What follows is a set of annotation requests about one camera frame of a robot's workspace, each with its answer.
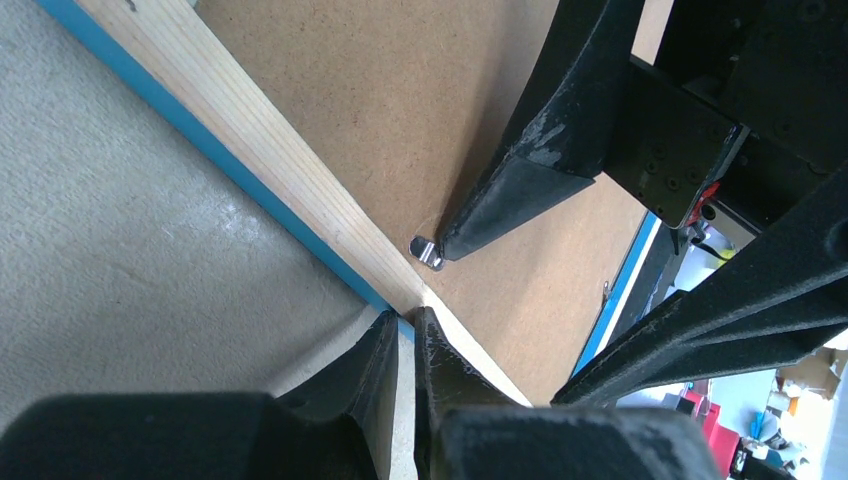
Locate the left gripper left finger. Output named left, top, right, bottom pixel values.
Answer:
left=1, top=311, right=399, bottom=479

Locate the blue wooden picture frame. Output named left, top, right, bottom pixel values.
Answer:
left=33, top=0, right=664, bottom=409

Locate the brown cardboard backing board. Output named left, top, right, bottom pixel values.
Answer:
left=196, top=1, right=645, bottom=405

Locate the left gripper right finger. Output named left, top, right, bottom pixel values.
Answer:
left=411, top=307, right=720, bottom=479

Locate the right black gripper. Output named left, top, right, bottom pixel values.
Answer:
left=437, top=0, right=847, bottom=261

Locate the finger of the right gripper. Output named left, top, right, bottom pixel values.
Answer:
left=551, top=166, right=847, bottom=405

